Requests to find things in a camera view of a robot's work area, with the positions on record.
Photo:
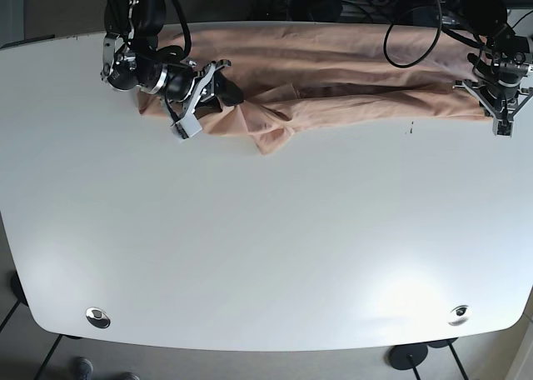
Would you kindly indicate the black round stand base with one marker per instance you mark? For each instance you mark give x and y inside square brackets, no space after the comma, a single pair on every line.
[408,356]

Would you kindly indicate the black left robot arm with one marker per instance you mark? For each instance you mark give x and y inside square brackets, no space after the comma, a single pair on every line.
[502,60]

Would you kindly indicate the metal table grommet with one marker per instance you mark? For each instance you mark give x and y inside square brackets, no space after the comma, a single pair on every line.
[459,315]
[98,318]

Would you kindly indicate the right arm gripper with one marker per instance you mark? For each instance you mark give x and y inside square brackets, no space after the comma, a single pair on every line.
[185,88]

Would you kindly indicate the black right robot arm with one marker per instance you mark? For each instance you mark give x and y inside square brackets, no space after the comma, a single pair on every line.
[131,58]

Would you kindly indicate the right metal table grommet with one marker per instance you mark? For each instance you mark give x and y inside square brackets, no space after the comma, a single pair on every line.
[459,315]

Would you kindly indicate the left metal table grommet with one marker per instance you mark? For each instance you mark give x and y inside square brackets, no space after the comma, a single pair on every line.
[98,318]

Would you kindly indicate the peach pink T-shirt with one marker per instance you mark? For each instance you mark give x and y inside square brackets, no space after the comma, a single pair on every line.
[297,77]

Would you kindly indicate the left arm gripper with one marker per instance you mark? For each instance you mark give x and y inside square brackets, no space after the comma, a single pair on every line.
[502,102]

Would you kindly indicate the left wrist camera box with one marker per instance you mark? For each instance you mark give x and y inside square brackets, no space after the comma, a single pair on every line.
[502,128]

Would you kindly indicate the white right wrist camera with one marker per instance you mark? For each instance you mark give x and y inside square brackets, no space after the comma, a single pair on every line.
[186,128]

